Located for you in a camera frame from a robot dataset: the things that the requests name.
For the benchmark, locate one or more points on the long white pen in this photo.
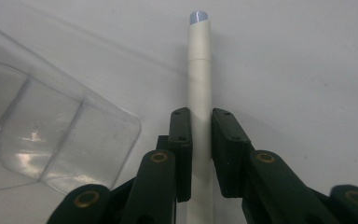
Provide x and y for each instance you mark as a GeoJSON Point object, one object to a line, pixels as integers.
{"type": "Point", "coordinates": [199, 77]}

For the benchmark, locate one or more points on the clear plastic organizer box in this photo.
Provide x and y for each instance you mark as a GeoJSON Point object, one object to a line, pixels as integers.
{"type": "Point", "coordinates": [59, 130]}

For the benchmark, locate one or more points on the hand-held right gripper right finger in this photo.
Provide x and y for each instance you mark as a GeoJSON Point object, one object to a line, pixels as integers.
{"type": "Point", "coordinates": [230, 155]}

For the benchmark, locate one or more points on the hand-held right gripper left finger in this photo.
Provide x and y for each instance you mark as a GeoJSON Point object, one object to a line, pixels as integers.
{"type": "Point", "coordinates": [181, 155]}

